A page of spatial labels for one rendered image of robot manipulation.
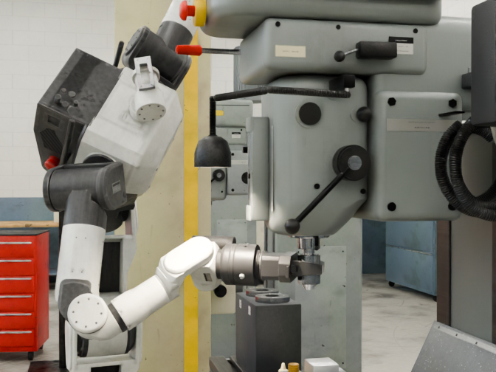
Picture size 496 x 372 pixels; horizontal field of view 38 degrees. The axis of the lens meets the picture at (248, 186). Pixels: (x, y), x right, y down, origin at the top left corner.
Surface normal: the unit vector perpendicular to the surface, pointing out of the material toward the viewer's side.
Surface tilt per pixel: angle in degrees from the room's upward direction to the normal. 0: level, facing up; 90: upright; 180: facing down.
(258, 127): 90
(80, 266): 71
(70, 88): 58
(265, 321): 90
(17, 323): 90
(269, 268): 90
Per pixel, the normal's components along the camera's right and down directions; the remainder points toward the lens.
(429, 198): 0.22, 0.00
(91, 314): 0.13, -0.32
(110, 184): 0.98, -0.04
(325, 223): 0.18, 0.54
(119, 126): 0.33, -0.52
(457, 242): -0.97, 0.00
